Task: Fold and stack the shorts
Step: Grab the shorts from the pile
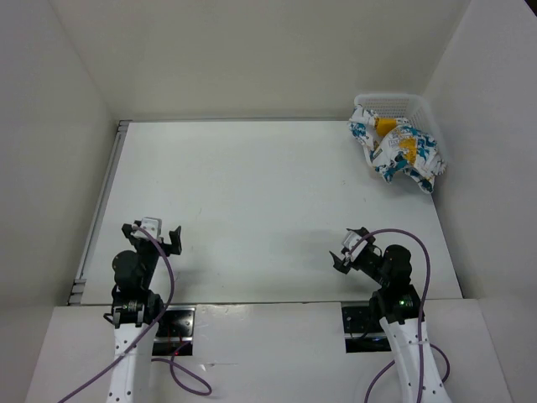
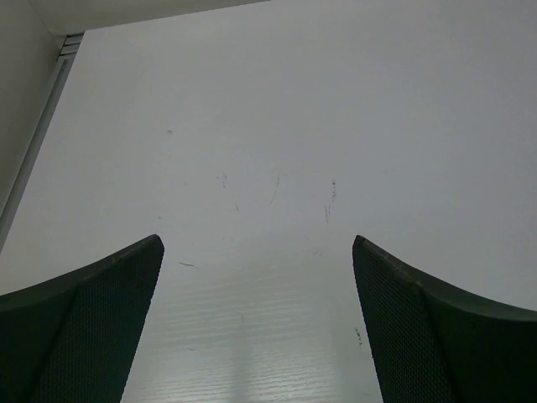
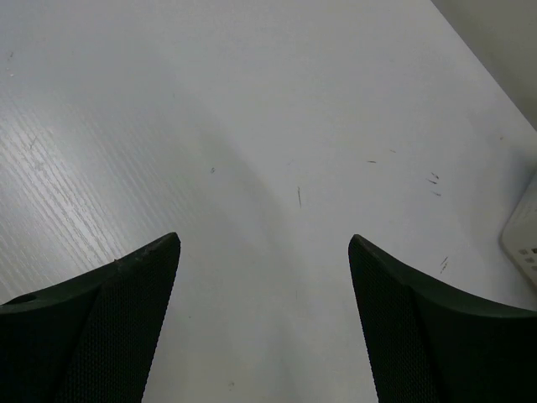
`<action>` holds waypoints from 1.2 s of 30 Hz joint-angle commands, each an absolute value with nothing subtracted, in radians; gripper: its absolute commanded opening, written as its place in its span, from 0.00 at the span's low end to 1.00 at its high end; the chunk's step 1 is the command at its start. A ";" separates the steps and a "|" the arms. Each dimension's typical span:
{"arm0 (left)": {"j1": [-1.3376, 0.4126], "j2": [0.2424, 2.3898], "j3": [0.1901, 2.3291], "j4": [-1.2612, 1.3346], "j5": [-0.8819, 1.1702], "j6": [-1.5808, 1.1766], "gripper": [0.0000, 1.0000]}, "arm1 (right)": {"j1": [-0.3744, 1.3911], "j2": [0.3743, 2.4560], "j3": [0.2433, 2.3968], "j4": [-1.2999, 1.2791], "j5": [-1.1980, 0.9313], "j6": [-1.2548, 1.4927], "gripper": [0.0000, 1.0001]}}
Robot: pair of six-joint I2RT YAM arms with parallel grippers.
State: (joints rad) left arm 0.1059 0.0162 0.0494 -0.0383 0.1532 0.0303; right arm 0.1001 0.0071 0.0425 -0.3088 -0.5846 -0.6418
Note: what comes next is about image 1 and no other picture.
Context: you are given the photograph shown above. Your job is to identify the printed white teal yellow shorts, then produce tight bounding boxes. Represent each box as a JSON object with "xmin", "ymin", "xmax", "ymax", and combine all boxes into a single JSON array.
[{"xmin": 347, "ymin": 104, "xmax": 446, "ymax": 194}]

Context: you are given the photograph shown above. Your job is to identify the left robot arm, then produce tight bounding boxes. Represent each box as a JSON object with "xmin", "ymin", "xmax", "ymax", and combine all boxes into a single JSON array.
[{"xmin": 107, "ymin": 217, "xmax": 182, "ymax": 402}]

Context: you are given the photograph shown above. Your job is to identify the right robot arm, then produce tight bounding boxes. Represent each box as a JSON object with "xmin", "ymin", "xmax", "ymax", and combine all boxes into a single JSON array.
[{"xmin": 331, "ymin": 228, "xmax": 451, "ymax": 402}]

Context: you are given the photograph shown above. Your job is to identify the white plastic mesh basket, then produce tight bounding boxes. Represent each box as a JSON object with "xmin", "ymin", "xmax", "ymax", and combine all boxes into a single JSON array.
[{"xmin": 354, "ymin": 93, "xmax": 446, "ymax": 154}]

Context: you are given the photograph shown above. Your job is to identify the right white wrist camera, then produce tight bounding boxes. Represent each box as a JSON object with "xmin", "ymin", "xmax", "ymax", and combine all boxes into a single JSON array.
[{"xmin": 342, "ymin": 230, "xmax": 363, "ymax": 262}]

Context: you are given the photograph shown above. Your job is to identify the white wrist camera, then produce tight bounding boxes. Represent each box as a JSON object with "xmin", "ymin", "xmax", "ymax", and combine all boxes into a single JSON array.
[
  {"xmin": 132, "ymin": 217, "xmax": 162, "ymax": 242},
  {"xmin": 342, "ymin": 230, "xmax": 363, "ymax": 262}
]

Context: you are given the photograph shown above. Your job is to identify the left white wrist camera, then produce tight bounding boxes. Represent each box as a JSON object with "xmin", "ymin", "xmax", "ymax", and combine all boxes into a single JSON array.
[{"xmin": 132, "ymin": 217, "xmax": 162, "ymax": 242}]

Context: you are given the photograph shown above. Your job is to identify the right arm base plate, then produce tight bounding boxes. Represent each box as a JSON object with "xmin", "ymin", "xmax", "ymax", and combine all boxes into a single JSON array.
[{"xmin": 341, "ymin": 304, "xmax": 390, "ymax": 353}]

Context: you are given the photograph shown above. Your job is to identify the aluminium table edge rail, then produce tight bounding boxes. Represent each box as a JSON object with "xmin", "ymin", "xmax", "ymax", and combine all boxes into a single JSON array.
[{"xmin": 66, "ymin": 120, "xmax": 131, "ymax": 306}]

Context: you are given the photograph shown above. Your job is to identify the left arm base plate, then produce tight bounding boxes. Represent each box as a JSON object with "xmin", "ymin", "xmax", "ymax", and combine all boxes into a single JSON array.
[{"xmin": 153, "ymin": 306, "xmax": 196, "ymax": 358}]

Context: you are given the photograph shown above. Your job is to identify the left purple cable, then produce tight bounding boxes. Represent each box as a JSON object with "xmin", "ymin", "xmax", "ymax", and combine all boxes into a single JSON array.
[{"xmin": 56, "ymin": 226, "xmax": 212, "ymax": 403}]

